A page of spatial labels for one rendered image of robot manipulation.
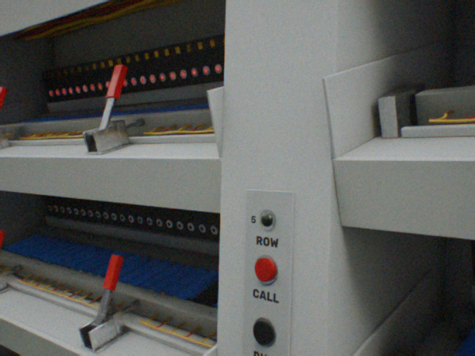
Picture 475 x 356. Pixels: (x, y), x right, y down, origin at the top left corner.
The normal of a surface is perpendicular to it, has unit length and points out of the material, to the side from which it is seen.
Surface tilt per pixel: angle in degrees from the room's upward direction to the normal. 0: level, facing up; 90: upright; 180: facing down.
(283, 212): 90
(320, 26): 90
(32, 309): 18
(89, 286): 107
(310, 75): 90
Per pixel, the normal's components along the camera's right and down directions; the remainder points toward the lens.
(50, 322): -0.18, -0.95
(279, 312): -0.66, 0.00
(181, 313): -0.64, 0.30
